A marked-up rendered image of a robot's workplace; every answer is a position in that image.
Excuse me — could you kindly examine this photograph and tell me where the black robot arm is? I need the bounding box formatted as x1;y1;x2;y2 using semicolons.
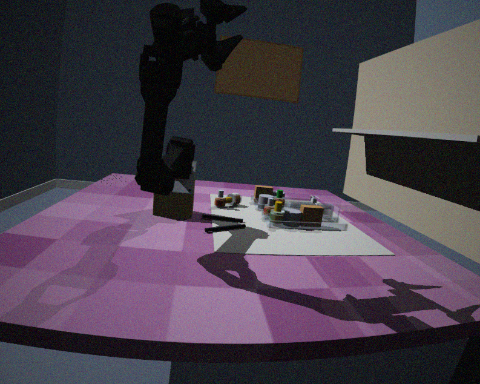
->
135;3;200;196

